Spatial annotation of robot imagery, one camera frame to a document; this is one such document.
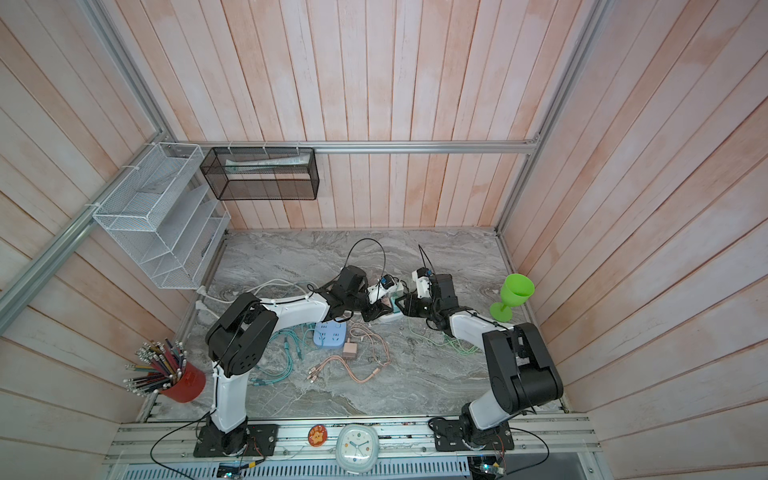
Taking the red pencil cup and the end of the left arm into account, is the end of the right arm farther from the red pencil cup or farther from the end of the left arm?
the red pencil cup

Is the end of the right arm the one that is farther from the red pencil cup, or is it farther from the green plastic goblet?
the red pencil cup

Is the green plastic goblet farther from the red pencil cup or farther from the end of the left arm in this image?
the red pencil cup
